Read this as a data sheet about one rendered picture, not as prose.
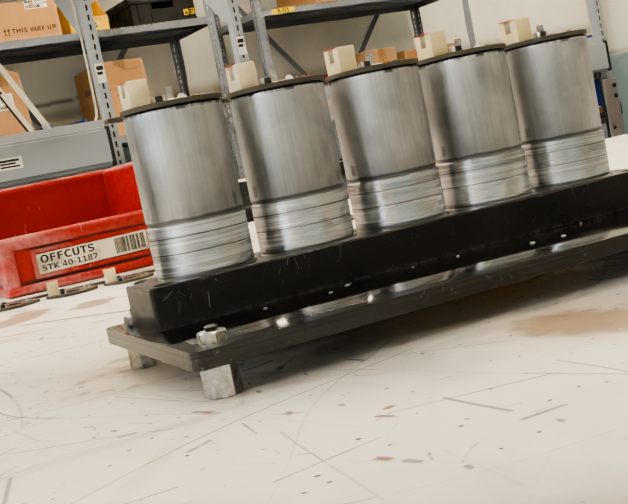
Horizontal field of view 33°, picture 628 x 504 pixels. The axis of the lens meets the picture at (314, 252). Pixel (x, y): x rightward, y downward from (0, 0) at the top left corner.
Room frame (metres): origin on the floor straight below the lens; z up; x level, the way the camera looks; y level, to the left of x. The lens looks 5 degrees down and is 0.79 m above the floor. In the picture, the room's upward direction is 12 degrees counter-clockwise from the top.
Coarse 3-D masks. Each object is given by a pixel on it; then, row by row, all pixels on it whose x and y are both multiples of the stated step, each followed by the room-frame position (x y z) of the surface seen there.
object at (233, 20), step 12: (228, 0) 2.91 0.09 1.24; (588, 0) 3.57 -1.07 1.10; (228, 12) 2.92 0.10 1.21; (600, 12) 3.57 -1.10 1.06; (228, 24) 2.93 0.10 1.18; (240, 24) 2.92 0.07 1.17; (600, 24) 3.56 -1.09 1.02; (600, 36) 3.56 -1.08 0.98; (240, 60) 2.91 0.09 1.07; (600, 108) 3.52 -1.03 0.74; (240, 180) 3.32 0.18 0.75; (348, 192) 3.07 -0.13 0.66; (252, 204) 3.59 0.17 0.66
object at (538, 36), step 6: (546, 30) 0.29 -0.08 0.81; (570, 30) 0.30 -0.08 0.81; (576, 30) 0.29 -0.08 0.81; (582, 30) 0.29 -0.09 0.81; (534, 36) 0.30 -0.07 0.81; (540, 36) 0.29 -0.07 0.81; (546, 36) 0.29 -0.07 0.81; (552, 36) 0.29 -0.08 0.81; (558, 36) 0.29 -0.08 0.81; (564, 36) 0.29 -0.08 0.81; (522, 42) 0.29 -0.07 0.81; (528, 42) 0.29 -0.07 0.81; (534, 42) 0.29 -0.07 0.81; (510, 48) 0.30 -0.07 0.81
